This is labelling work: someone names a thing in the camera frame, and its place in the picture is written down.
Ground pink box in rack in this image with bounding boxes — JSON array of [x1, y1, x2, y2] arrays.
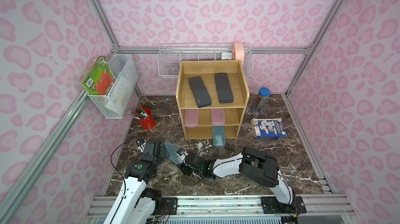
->
[[232, 42, 245, 66]]

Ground blue white box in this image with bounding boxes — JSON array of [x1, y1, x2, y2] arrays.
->
[[251, 118, 287, 139]]

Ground white mesh basket left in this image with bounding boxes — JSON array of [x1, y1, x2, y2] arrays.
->
[[81, 54, 139, 119]]

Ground red pen cup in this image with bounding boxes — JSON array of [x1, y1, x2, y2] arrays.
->
[[139, 107, 156, 130]]

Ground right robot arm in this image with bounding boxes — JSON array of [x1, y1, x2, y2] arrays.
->
[[170, 148, 295, 205]]

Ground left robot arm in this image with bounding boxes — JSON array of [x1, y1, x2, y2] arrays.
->
[[104, 139, 169, 224]]

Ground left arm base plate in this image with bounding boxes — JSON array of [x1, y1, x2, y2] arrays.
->
[[152, 197, 178, 216]]

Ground white paper in basket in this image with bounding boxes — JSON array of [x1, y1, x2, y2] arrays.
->
[[105, 75, 134, 115]]

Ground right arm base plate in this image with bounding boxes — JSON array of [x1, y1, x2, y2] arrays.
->
[[260, 195, 307, 215]]

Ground pink pencil case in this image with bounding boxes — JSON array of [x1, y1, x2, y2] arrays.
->
[[210, 108, 226, 126], [184, 109, 199, 128]]

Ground green red booklet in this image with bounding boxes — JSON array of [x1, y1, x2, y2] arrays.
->
[[81, 56, 116, 95]]

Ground black pencil case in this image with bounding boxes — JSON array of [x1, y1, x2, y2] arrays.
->
[[215, 73, 234, 104], [188, 76, 212, 108]]

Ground blue-lid pencil tube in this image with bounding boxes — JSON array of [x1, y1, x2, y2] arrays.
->
[[253, 87, 271, 115]]

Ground small white socket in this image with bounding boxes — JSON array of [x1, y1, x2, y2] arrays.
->
[[221, 52, 233, 60]]

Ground white wire rack back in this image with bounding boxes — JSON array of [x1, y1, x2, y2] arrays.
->
[[157, 43, 254, 78]]

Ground wooden three-tier shelf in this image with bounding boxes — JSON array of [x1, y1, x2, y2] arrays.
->
[[176, 60, 250, 140]]

